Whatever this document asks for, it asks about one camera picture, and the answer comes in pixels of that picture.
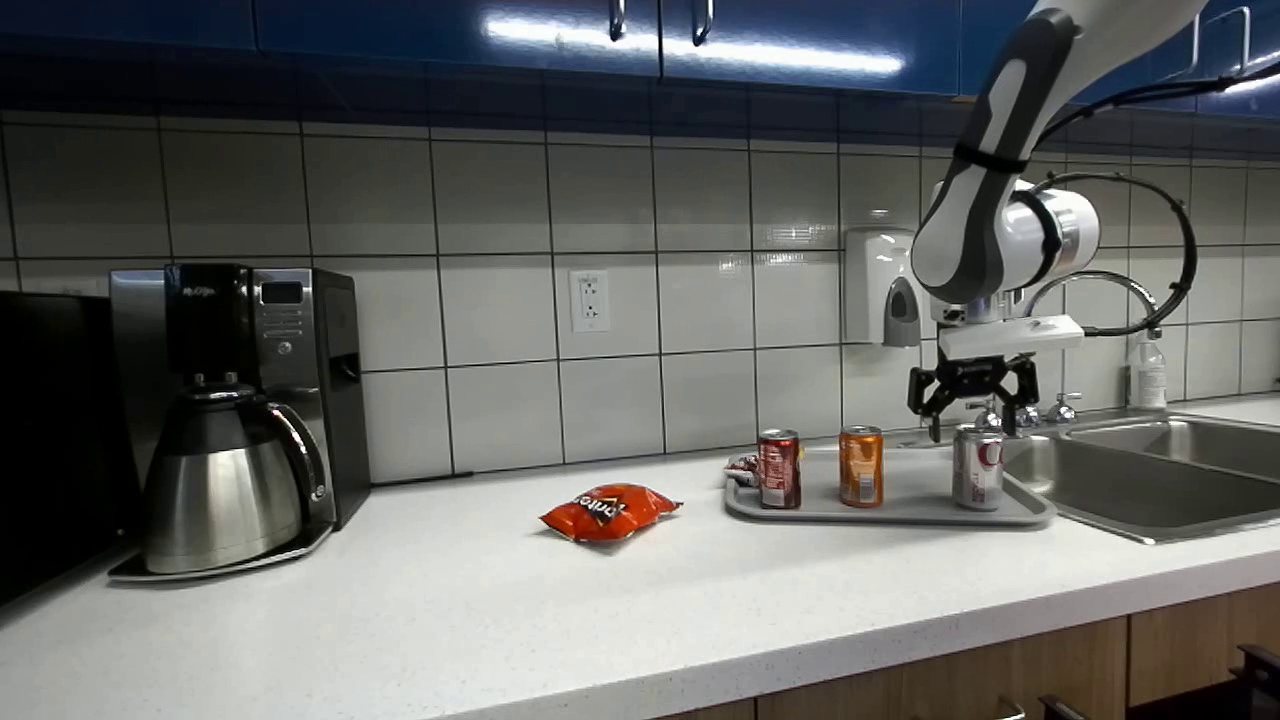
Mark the black trash bin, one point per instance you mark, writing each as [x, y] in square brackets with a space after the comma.
[1262, 684]

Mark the wooden lower cabinets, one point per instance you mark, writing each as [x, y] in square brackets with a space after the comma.
[935, 683]

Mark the white wall outlet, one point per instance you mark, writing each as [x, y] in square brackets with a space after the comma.
[590, 301]

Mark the steel coffee carafe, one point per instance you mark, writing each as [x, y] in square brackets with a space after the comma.
[223, 484]

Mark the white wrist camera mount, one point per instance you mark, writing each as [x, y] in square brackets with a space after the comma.
[1014, 338]

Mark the steel gooseneck faucet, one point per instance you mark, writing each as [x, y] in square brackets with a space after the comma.
[1134, 298]

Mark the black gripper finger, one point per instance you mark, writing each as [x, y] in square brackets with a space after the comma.
[927, 402]
[1025, 384]

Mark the red Doritos chip bag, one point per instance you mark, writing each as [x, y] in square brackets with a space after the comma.
[608, 508]

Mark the orange soda can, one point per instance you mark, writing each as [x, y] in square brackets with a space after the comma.
[860, 465]

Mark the silver soda can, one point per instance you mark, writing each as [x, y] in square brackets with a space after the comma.
[979, 471]

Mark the blue upper cabinets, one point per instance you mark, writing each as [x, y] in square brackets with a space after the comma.
[333, 40]

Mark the stainless steel sink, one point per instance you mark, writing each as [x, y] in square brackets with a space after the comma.
[1163, 472]

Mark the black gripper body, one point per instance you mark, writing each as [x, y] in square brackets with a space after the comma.
[983, 376]

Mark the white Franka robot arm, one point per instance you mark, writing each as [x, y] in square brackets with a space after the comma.
[986, 202]

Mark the black steel coffee maker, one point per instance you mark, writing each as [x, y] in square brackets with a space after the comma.
[287, 344]

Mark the red soda can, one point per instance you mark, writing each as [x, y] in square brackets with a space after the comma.
[780, 471]

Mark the black microwave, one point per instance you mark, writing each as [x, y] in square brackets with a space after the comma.
[61, 443]

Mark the clear soap pump bottle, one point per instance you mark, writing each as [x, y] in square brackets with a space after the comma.
[1147, 380]

